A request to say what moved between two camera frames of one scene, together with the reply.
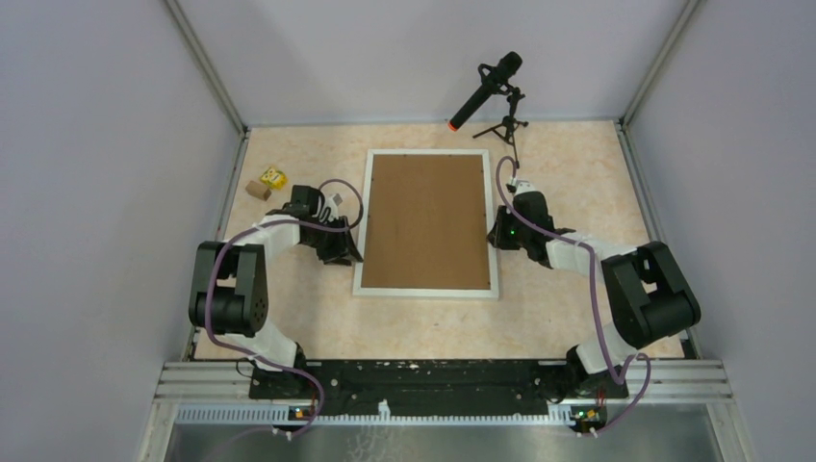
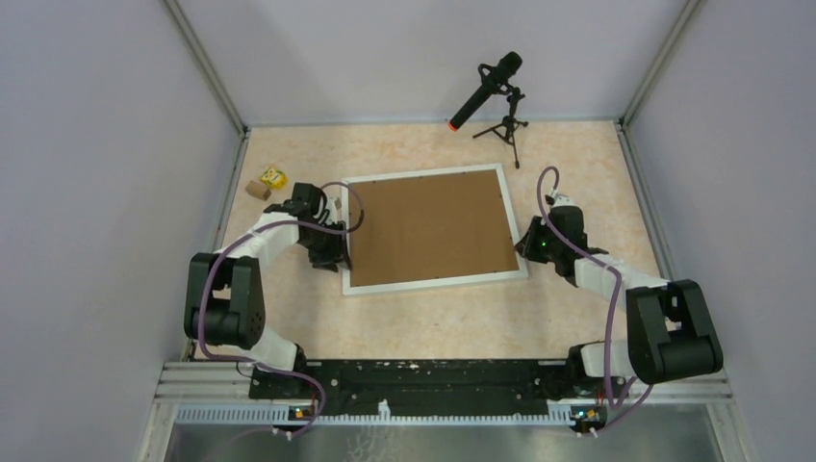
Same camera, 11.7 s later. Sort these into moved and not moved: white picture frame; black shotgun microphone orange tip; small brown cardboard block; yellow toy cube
Moved: white picture frame
Not moved: black shotgun microphone orange tip; small brown cardboard block; yellow toy cube
